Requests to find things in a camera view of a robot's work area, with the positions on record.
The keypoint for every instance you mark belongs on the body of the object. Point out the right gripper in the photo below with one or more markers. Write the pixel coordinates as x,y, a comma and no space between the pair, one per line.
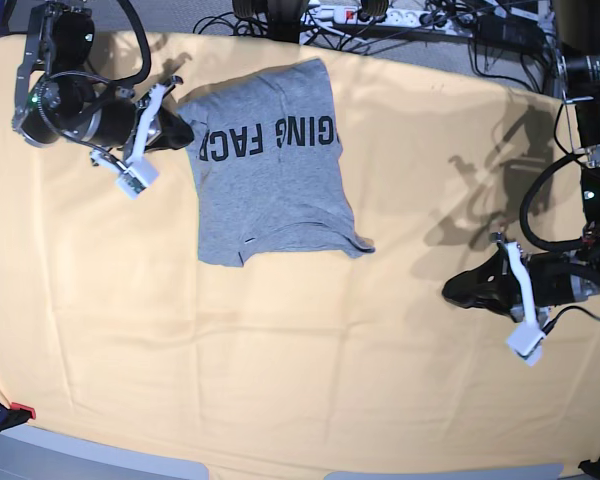
114,126

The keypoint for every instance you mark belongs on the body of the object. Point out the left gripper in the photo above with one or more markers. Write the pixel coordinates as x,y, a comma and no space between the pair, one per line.
556,279

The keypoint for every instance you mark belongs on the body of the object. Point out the grey t-shirt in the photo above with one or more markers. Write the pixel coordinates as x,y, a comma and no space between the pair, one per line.
265,164

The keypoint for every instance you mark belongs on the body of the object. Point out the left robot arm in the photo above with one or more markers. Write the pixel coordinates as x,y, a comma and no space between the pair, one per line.
576,56

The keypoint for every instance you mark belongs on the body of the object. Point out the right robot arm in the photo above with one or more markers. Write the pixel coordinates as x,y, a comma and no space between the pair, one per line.
56,97

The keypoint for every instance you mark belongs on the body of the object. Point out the yellow table cloth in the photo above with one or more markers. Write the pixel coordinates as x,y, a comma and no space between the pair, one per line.
295,365

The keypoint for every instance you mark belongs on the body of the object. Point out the white power strip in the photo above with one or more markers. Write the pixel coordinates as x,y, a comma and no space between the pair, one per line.
350,19

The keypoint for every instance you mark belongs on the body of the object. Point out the black power adapter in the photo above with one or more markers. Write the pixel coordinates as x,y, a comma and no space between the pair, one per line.
509,34

